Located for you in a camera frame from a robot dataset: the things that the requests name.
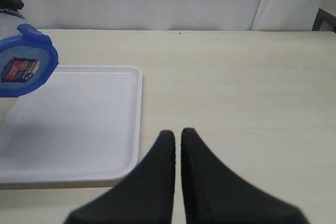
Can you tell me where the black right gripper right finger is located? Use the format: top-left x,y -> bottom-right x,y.
181,128 -> 308,223

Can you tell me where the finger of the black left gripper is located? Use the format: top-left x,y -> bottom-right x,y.
0,0 -> 24,9

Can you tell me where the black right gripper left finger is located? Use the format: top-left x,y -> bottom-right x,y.
65,130 -> 175,223

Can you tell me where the clear plastic container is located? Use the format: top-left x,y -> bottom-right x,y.
0,13 -> 26,39

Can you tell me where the blue plastic lid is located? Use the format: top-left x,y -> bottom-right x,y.
1,24 -> 59,98

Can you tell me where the white rectangular tray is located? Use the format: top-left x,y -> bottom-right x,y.
1,66 -> 142,184

